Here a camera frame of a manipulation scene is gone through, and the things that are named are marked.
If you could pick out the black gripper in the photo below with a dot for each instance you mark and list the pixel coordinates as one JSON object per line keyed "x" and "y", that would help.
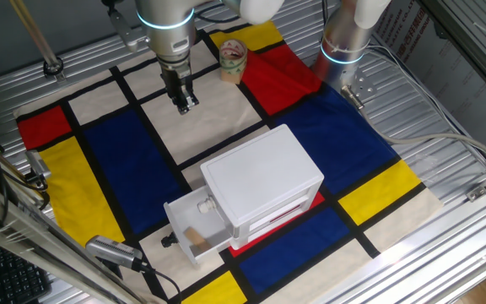
{"x": 177, "y": 82}

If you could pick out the white drawer with black knob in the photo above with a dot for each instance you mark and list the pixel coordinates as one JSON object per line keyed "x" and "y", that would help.
{"x": 184, "y": 215}

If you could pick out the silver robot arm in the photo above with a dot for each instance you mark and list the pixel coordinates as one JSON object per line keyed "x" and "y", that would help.
{"x": 167, "y": 38}

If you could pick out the white drawer cabinet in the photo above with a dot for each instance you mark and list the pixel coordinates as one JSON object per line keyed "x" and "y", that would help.
{"x": 264, "y": 169}

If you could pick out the white round knob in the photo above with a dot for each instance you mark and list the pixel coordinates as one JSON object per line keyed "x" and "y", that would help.
{"x": 206, "y": 204}

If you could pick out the small wooden block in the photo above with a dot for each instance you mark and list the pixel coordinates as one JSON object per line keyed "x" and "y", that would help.
{"x": 194, "y": 238}

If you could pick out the colour block patterned cloth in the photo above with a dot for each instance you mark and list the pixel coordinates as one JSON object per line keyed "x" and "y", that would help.
{"x": 352, "y": 135}

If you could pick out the yellow black tool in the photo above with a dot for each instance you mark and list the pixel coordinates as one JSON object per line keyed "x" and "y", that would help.
{"x": 36, "y": 183}

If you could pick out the metal pole with black base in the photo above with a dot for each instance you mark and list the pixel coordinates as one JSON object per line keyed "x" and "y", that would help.
{"x": 32, "y": 31}

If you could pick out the silver base mounting plate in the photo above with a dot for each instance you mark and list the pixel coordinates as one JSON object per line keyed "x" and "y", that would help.
{"x": 363, "y": 82}

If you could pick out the black keyboard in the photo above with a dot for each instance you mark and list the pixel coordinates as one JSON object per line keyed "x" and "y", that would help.
{"x": 11, "y": 278}

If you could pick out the dark printed board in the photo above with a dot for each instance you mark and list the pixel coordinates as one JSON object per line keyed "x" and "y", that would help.
{"x": 437, "y": 76}

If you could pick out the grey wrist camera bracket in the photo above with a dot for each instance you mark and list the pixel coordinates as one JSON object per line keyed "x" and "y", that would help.
{"x": 127, "y": 31}

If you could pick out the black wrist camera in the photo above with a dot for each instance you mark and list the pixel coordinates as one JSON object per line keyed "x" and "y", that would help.
{"x": 109, "y": 3}

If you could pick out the boxy side camera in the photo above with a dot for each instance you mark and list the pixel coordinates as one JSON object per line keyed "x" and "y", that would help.
{"x": 36, "y": 162}

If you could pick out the aluminium frame beam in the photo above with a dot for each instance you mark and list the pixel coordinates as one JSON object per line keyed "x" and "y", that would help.
{"x": 36, "y": 249}

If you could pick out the dark metal frame rail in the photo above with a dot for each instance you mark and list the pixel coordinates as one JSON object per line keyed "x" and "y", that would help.
{"x": 466, "y": 38}

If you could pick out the small metal corner bracket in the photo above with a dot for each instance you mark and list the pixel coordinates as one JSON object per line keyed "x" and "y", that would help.
{"x": 477, "y": 193}

